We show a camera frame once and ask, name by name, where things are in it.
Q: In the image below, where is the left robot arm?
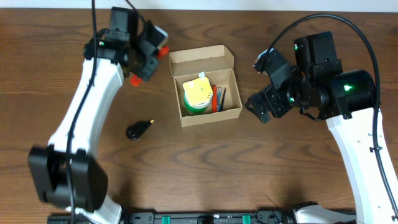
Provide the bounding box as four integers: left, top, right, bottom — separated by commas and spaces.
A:
27, 6, 168, 223

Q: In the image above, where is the red black stapler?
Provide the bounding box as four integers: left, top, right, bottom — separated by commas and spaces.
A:
211, 85, 226, 113

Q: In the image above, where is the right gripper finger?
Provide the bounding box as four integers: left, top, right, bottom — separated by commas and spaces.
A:
244, 91, 279, 123
262, 50, 295, 89

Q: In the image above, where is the black glue bottle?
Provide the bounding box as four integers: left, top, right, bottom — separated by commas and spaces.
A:
126, 119, 154, 140

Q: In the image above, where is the green tape roll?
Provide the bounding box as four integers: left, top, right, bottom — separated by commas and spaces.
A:
183, 95, 211, 114

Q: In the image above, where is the open brown cardboard box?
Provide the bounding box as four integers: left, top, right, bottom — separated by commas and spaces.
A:
169, 45, 243, 128

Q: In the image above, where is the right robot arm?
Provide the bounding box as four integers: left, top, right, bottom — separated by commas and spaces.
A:
246, 32, 397, 223

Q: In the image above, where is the red utility knife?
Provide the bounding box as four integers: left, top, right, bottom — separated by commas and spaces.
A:
130, 45, 169, 87

